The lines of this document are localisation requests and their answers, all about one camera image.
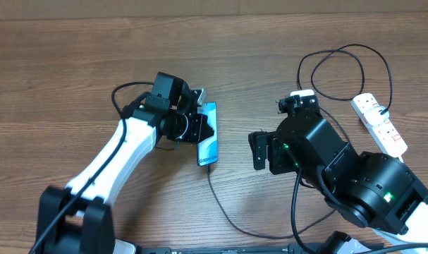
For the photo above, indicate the blue Galaxy smartphone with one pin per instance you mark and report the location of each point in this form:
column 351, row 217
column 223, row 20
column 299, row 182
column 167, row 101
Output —
column 207, row 148

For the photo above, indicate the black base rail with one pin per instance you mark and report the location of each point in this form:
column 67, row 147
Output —
column 338, row 243

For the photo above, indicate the white power strip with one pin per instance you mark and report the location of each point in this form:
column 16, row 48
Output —
column 385, row 135

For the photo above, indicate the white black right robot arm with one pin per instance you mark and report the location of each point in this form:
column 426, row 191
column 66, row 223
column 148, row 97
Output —
column 370, row 190

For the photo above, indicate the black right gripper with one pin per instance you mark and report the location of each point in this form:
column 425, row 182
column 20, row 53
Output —
column 278, row 164

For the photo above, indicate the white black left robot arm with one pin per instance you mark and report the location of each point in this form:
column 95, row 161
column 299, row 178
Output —
column 77, row 219

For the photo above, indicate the white charger plug adapter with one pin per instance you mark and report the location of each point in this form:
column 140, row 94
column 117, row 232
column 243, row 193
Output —
column 375, row 116

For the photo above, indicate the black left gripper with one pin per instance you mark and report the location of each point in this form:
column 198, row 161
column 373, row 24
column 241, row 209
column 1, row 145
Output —
column 199, row 128

